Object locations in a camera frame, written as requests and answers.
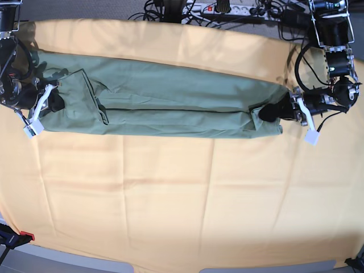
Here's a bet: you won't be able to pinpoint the white wrist camera left of image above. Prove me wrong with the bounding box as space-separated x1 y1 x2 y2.
23 119 44 139

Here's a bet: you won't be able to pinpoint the black clamp right corner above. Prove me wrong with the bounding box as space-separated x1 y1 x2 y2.
345 256 364 271

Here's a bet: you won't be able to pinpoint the white wrist camera of image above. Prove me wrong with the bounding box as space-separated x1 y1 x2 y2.
23 119 44 139
304 130 320 146

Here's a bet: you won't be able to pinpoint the gripper left of image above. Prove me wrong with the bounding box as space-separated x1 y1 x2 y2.
13 82 65 125

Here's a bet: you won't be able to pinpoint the black power adapter brick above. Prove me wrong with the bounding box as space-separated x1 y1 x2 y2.
280 10 312 30

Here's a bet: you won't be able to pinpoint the blue clamp with red tip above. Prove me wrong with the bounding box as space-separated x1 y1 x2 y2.
1 224 35 264

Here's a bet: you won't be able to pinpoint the gripper right of image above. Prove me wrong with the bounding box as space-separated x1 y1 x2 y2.
258 86 334 130

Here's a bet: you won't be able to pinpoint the white wrist camera right of image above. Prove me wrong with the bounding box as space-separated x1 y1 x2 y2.
304 130 320 146

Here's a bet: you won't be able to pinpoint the white power strip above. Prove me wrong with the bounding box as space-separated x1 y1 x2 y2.
183 2 272 19

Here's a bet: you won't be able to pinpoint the yellow table cloth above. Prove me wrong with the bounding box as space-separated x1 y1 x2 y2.
0 18 364 270

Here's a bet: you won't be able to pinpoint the tangled black cables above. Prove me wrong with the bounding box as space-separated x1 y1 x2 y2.
127 0 313 51

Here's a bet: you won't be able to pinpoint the green T-shirt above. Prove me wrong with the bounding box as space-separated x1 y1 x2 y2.
31 50 287 139

